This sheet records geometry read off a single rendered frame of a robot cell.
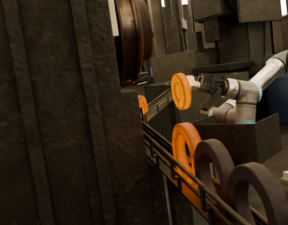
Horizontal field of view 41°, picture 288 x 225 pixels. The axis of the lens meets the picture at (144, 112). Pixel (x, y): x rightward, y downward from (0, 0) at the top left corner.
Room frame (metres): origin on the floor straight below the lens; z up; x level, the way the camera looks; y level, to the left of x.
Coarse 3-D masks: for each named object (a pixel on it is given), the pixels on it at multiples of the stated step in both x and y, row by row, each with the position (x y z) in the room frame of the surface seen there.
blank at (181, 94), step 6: (174, 78) 1.63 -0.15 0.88; (180, 78) 1.57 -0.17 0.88; (186, 78) 1.58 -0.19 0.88; (174, 84) 1.64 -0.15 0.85; (180, 84) 1.57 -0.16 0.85; (186, 84) 1.56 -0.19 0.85; (174, 90) 1.66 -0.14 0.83; (180, 90) 1.58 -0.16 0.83; (186, 90) 1.55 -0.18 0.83; (174, 96) 1.66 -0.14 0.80; (180, 96) 1.65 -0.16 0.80; (186, 96) 1.55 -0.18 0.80; (174, 102) 1.67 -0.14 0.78; (180, 102) 1.60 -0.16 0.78; (186, 102) 1.56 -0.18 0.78; (180, 108) 1.61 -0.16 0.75; (186, 108) 1.61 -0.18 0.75
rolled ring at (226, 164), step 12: (204, 144) 0.90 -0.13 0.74; (216, 144) 0.87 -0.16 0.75; (204, 156) 0.94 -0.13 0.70; (216, 156) 0.84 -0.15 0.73; (228, 156) 0.84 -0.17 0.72; (204, 168) 0.96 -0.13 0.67; (216, 168) 0.84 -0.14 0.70; (228, 168) 0.82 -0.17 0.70; (204, 180) 0.95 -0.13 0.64; (228, 180) 0.81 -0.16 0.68; (216, 192) 0.93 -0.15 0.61; (216, 204) 0.87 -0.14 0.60; (228, 204) 0.82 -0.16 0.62; (216, 216) 0.88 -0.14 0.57
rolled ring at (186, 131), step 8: (176, 128) 1.10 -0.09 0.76; (184, 128) 1.04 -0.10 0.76; (192, 128) 1.04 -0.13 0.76; (176, 136) 1.11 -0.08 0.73; (184, 136) 1.04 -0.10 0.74; (192, 136) 1.01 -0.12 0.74; (176, 144) 1.13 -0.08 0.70; (184, 144) 1.14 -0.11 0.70; (192, 144) 1.00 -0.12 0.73; (176, 152) 1.13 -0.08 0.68; (184, 152) 1.14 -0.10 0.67; (192, 152) 1.00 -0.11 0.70; (184, 160) 1.13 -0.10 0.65; (192, 160) 1.00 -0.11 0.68; (192, 168) 1.01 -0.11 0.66; (184, 176) 1.08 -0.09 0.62; (192, 184) 1.03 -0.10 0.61
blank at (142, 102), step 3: (138, 96) 2.28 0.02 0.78; (141, 96) 2.29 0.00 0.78; (141, 99) 2.28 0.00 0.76; (144, 99) 2.33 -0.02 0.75; (141, 102) 2.28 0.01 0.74; (144, 102) 2.33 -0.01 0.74; (141, 105) 2.33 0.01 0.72; (144, 105) 2.33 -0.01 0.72; (147, 105) 2.36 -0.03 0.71; (144, 108) 2.33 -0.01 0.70; (147, 108) 2.35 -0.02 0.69; (144, 111) 2.32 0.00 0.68; (144, 120) 2.29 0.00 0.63
